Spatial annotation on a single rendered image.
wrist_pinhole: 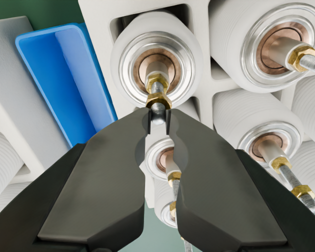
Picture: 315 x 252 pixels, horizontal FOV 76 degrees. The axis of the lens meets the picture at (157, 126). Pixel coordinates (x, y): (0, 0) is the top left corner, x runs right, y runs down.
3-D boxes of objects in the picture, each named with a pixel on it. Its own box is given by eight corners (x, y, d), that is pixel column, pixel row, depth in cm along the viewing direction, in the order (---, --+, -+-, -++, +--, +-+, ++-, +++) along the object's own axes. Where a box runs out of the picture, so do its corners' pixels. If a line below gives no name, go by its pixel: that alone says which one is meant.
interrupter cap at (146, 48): (112, 33, 18) (111, 34, 18) (196, 27, 18) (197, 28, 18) (125, 107, 22) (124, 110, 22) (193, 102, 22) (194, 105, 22)
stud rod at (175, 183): (169, 166, 25) (174, 223, 19) (177, 163, 25) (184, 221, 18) (171, 171, 25) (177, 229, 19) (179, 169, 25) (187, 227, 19)
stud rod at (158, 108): (153, 83, 19) (152, 127, 13) (150, 73, 19) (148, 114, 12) (163, 81, 19) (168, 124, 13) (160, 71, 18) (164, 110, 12)
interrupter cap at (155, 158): (135, 145, 25) (135, 148, 25) (194, 127, 24) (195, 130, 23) (156, 183, 29) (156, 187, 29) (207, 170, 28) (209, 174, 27)
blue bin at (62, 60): (46, 26, 40) (9, 36, 30) (99, 14, 39) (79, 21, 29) (98, 143, 56) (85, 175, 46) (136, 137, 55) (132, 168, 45)
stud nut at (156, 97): (147, 116, 15) (147, 122, 14) (141, 96, 14) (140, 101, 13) (174, 110, 15) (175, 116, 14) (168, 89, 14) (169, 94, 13)
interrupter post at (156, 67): (143, 60, 20) (141, 71, 17) (168, 58, 20) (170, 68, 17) (146, 83, 21) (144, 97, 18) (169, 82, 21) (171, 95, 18)
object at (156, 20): (124, 9, 33) (97, 22, 18) (183, 4, 32) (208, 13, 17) (132, 68, 38) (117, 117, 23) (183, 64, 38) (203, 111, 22)
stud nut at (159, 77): (149, 95, 18) (148, 99, 17) (143, 77, 17) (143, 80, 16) (170, 90, 18) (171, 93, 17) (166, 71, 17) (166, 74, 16)
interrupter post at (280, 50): (285, 63, 20) (306, 74, 17) (261, 59, 20) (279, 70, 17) (297, 36, 19) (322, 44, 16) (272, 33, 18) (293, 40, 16)
